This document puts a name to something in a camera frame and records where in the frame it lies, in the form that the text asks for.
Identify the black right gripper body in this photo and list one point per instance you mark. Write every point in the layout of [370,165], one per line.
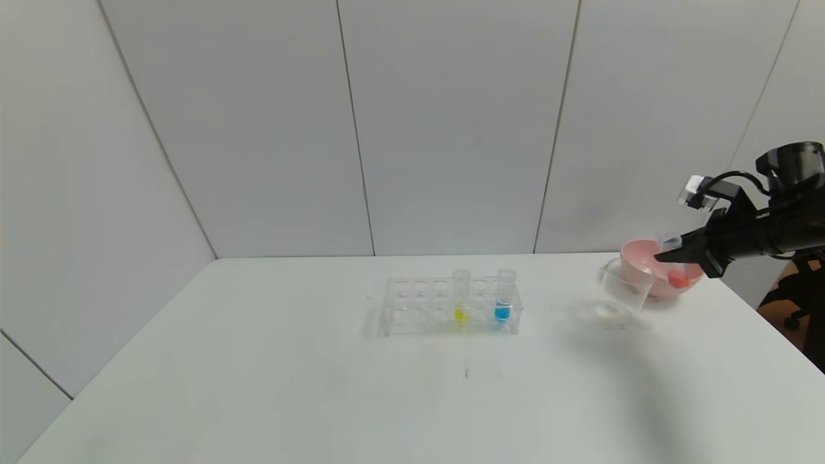
[713,252]

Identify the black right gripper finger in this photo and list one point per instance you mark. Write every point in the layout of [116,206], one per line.
[686,256]
[697,240]

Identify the test tube with red pigment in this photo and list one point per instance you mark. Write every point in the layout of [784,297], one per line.
[679,278]

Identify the clear glass beaker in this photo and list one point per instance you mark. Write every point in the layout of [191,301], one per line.
[619,303]

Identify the test tube with blue pigment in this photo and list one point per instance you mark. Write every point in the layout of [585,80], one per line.
[502,313]

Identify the test tube with yellow pigment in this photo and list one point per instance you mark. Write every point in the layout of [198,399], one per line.
[460,314]

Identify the clear acrylic test tube rack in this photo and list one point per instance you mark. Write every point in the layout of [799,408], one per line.
[425,303]

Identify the pink bowl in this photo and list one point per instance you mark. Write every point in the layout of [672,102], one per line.
[641,258]

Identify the black office chair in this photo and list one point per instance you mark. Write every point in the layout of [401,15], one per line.
[812,309]

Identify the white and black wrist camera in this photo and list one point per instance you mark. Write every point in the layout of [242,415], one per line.
[693,187]

